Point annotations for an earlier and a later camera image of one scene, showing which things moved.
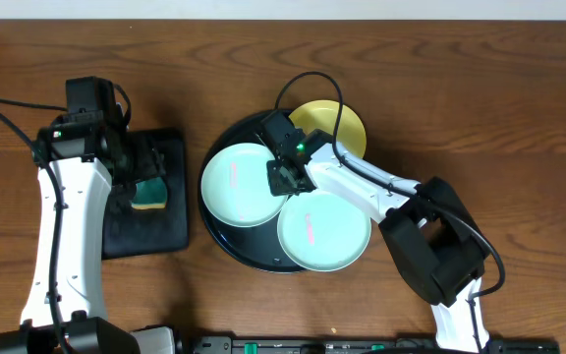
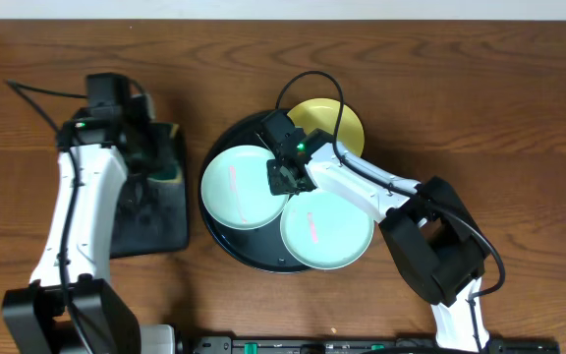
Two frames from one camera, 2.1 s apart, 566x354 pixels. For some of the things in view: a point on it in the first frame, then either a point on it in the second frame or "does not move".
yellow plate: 321,116 does not move
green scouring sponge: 150,194 to 169,172
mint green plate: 236,185 does not move
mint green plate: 323,231 does not move
